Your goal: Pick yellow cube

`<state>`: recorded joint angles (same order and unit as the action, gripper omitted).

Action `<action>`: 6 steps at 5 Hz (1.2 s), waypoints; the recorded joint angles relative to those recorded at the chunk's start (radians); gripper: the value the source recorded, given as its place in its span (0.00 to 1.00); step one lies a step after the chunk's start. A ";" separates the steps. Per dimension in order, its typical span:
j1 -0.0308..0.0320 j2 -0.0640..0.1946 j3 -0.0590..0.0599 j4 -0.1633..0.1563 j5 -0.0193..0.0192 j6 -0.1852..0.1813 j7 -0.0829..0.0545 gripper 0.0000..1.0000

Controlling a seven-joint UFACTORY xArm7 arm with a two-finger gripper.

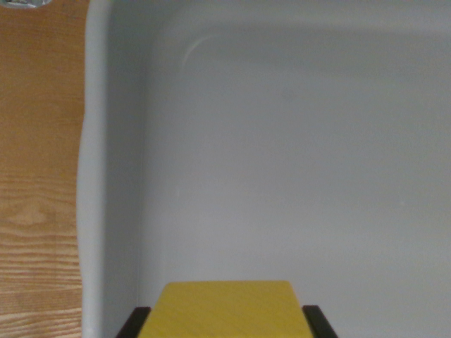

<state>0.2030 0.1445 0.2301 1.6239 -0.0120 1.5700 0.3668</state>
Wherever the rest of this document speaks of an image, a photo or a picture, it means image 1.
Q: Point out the yellow cube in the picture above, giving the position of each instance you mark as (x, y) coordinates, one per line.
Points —
(225, 311)

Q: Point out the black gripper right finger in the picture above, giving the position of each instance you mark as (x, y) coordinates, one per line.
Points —
(319, 322)

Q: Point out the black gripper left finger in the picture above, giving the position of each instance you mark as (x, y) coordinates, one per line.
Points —
(135, 322)

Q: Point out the white plastic bin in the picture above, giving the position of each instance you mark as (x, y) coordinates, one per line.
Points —
(267, 158)

